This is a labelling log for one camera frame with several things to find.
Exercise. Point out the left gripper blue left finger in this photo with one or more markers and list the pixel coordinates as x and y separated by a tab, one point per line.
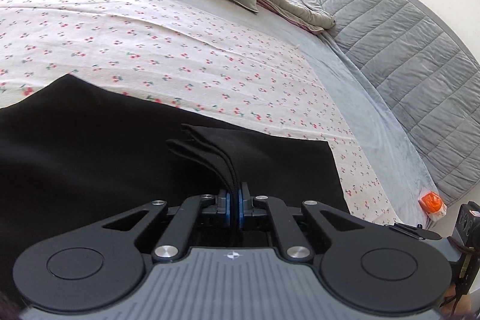
225	209

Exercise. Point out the cherry print bed cloth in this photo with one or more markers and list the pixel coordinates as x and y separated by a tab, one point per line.
170	53

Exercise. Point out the folded grey pink quilt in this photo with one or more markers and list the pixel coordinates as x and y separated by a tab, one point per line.
306	14

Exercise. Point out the grey quilted headboard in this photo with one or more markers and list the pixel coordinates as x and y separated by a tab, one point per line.
427	77

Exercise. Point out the black pants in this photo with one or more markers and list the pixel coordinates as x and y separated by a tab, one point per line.
73	154

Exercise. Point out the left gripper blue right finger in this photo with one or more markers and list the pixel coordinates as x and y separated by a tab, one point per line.
245	208

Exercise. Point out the orange tissue pack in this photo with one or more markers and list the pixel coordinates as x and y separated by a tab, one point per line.
433	205

